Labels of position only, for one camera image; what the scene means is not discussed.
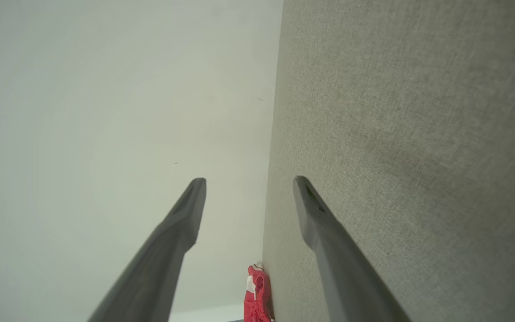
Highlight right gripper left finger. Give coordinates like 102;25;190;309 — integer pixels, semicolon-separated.
88;178;207;322

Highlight white wall baseboard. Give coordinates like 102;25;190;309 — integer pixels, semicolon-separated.
170;305;245;322

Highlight red white shorts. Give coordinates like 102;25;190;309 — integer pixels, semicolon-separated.
244;263;275;322

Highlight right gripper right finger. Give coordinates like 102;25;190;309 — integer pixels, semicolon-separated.
293;175;412;322

